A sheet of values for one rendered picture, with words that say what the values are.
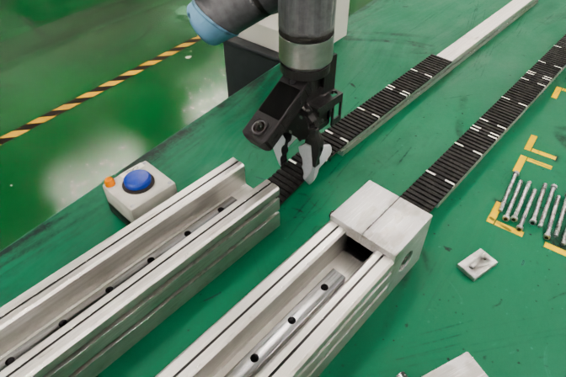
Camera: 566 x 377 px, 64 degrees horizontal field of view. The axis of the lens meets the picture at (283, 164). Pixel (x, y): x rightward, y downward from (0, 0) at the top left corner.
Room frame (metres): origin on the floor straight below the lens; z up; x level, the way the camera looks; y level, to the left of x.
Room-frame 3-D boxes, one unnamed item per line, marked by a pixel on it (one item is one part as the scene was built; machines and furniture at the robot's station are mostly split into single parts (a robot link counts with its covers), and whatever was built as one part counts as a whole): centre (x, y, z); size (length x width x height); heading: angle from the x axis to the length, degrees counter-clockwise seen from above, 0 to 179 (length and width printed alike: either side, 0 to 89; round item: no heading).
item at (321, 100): (0.58, -0.04, 0.94); 0.09 x 0.08 x 0.12; 138
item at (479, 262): (0.39, -0.28, 0.78); 0.05 x 0.03 x 0.01; 124
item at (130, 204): (0.49, 0.21, 0.81); 0.10 x 0.08 x 0.06; 47
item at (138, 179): (0.50, 0.22, 0.84); 0.04 x 0.04 x 0.02
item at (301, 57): (0.58, -0.03, 1.02); 0.08 x 0.08 x 0.05
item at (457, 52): (1.00, -0.42, 0.79); 0.96 x 0.04 x 0.03; 137
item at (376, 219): (0.41, -0.12, 0.83); 0.12 x 0.09 x 0.10; 47
